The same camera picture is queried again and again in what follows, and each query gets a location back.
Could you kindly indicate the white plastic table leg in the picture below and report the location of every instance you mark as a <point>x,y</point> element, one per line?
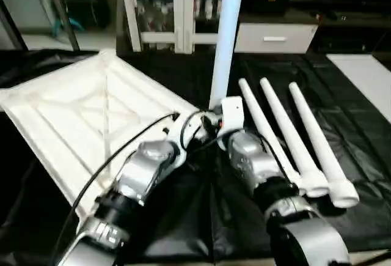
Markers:
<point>226,49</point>
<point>281,116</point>
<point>255,110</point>
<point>311,131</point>

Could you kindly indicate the white plastic table top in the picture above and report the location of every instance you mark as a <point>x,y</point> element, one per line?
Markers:
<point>61,110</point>

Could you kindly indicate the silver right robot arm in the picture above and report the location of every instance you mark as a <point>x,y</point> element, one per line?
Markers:
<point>250,159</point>

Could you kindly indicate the white drawer cabinet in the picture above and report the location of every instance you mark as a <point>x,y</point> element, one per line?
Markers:
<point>250,38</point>

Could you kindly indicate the white glass door cabinet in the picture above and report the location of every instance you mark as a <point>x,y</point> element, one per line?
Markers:
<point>183,9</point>

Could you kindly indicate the black work mat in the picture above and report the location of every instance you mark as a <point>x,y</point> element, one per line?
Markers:
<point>351,125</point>

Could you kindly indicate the white flat board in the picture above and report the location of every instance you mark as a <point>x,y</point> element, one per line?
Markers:
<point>366,76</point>

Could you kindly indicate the black storage unit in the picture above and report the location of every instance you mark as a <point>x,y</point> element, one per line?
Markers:
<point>91,12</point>

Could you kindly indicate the black low desk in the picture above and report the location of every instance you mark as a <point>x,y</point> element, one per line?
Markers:
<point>351,24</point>

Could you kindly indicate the grey pole stand blue brackets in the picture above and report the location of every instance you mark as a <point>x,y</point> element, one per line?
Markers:
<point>73,23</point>

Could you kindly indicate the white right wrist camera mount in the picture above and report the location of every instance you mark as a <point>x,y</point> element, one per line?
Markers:
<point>232,110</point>

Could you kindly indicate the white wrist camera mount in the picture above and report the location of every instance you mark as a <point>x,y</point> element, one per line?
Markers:
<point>177,137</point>
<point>232,110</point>

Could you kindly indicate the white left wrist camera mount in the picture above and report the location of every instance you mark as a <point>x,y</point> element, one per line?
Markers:
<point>177,137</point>

